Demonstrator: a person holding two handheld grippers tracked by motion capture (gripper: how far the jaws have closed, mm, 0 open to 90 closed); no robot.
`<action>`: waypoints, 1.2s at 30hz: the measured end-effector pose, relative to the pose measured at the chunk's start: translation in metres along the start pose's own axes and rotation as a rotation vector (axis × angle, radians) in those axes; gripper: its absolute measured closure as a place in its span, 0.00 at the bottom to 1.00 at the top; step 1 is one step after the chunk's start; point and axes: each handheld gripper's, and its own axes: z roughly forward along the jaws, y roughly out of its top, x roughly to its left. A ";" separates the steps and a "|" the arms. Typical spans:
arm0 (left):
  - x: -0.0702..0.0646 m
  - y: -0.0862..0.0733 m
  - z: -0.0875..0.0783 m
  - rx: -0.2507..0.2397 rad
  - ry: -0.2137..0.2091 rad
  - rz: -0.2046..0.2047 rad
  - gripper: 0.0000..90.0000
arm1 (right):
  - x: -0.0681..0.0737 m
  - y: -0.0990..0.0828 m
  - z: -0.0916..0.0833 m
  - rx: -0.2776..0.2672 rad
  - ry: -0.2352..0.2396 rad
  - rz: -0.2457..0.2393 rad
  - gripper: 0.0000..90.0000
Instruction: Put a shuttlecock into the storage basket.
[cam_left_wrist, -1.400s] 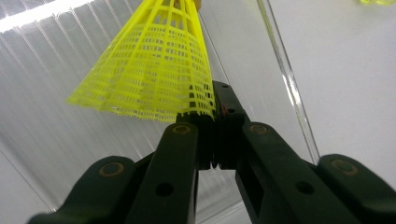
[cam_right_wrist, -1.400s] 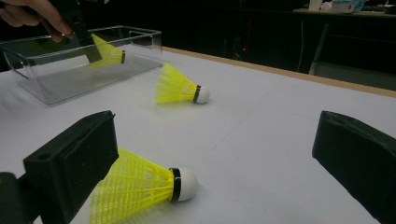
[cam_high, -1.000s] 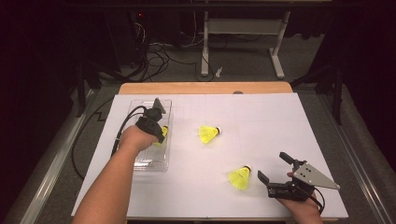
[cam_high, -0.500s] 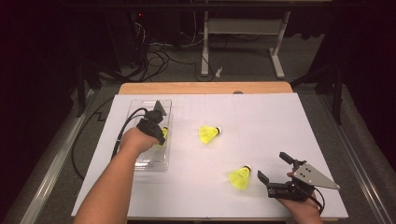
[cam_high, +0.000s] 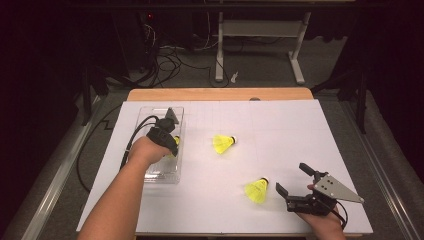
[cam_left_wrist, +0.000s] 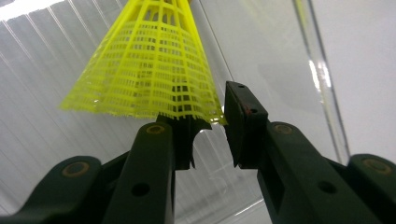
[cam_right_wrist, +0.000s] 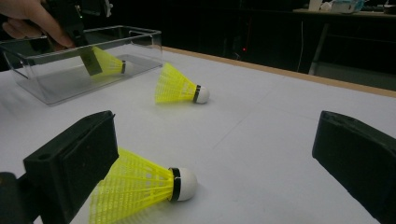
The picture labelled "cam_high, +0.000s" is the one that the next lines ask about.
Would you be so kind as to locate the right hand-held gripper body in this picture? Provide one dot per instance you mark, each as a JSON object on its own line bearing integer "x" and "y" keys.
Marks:
{"x": 328, "y": 191}

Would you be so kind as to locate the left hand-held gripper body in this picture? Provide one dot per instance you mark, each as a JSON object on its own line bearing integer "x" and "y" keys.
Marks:
{"x": 163, "y": 135}

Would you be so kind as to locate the yellow shuttlecock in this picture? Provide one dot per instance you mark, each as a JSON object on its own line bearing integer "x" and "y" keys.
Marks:
{"x": 221, "y": 143}
{"x": 256, "y": 191}
{"x": 176, "y": 140}

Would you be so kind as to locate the clear plastic tray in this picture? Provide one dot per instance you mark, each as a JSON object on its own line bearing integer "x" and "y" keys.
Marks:
{"x": 166, "y": 173}

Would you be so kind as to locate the person's left hand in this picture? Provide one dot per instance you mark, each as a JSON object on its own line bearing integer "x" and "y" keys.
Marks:
{"x": 146, "y": 151}

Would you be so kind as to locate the person's right hand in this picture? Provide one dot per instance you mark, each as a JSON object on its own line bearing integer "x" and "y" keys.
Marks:
{"x": 321, "y": 224}

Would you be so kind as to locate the white board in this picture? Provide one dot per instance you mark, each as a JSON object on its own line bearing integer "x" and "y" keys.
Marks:
{"x": 283, "y": 133}

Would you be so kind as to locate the wooden table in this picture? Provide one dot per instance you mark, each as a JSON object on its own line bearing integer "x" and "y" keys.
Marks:
{"x": 200, "y": 94}

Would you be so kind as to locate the black metal stand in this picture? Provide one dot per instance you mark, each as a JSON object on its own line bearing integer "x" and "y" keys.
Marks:
{"x": 361, "y": 110}
{"x": 87, "y": 100}

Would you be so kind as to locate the grey round table grommet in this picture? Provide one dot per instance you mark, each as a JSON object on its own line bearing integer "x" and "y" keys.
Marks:
{"x": 255, "y": 99}

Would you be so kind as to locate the small white floor object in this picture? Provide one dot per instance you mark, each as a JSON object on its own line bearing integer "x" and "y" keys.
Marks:
{"x": 234, "y": 77}

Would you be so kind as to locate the black computer tower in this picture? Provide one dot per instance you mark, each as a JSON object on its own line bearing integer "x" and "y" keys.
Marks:
{"x": 133, "y": 40}

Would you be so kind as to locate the aluminium floor rail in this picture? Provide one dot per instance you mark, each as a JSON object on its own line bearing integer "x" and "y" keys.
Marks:
{"x": 383, "y": 176}
{"x": 56, "y": 180}

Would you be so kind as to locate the white metal desk frame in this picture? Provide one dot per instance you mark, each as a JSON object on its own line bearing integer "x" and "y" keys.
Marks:
{"x": 260, "y": 28}

